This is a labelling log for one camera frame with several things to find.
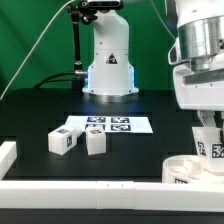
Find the white front barrier rail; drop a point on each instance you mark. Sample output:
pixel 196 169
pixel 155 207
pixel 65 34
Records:
pixel 111 195

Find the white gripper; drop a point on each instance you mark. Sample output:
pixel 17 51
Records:
pixel 202 97

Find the black camera on mount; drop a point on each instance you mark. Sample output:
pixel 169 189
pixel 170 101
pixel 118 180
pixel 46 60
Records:
pixel 101 4

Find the white left barrier block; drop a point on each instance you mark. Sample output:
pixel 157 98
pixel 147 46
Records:
pixel 8 154

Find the white round stool seat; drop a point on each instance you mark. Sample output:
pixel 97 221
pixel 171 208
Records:
pixel 186 169

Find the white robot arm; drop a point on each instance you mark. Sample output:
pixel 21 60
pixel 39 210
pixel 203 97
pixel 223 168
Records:
pixel 197 55

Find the paper sheet with tags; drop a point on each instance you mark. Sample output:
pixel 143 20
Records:
pixel 112 124

